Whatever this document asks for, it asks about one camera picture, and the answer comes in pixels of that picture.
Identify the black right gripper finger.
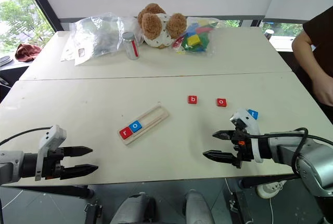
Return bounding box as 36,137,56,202
202,150,242,169
212,129,237,141

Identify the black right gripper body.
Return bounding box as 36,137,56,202
230,126,255,169

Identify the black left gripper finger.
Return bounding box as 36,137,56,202
61,146,94,157
59,164,99,180

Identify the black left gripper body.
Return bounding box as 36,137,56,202
41,148,66,180

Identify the red letter tile r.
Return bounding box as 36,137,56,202
119,127,134,140

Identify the blue letter tile o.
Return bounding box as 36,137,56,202
128,120,144,134

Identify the wooden letter tray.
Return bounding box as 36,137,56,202
117,105,170,146

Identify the bag of colourful blocks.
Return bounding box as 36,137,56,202
171,16,221,57

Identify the person's bare hand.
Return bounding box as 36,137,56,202
312,75,333,108

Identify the grey rounded shape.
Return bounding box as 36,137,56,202
110,192,157,224
185,189,215,224

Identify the flat bag with red label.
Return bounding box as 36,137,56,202
59,30,97,67

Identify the dark red cloth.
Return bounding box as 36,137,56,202
14,43,43,62

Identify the clear jar with grey lid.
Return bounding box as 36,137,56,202
122,31,140,61

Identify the clear crumpled plastic bag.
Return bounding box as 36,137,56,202
69,12,143,57

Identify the brown white teddy bear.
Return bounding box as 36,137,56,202
136,3,188,49

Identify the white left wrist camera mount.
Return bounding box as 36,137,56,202
34,124,67,182

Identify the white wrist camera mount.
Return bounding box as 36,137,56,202
229,108,262,164
34,124,67,182

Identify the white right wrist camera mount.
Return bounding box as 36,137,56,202
229,108,262,164

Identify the black table frame bar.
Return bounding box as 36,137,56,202
9,185,95,200

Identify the black metal bracket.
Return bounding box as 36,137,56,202
228,192,252,224
84,202,104,224

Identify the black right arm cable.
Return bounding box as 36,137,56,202
244,127,333,176

